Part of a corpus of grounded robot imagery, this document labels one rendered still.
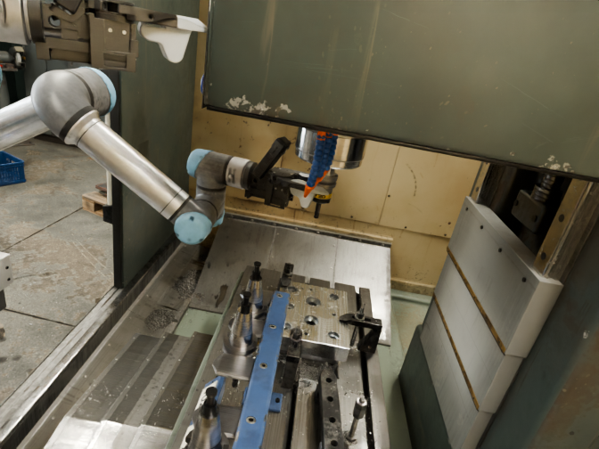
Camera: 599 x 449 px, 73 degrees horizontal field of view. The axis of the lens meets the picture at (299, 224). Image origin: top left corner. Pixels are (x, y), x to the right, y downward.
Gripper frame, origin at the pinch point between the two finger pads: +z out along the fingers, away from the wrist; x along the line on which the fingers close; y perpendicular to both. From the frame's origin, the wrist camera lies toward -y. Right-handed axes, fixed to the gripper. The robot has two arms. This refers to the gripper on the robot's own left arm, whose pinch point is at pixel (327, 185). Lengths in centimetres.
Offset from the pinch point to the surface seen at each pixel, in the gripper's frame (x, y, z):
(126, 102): -20, -5, -71
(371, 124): 31.0, -20.4, 9.6
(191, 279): -55, 77, -64
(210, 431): 57, 17, 1
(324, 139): 19.1, -14.5, 0.9
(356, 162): 3.6, -7.9, 5.8
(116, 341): -6, 77, -65
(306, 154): 6.8, -8.0, -4.7
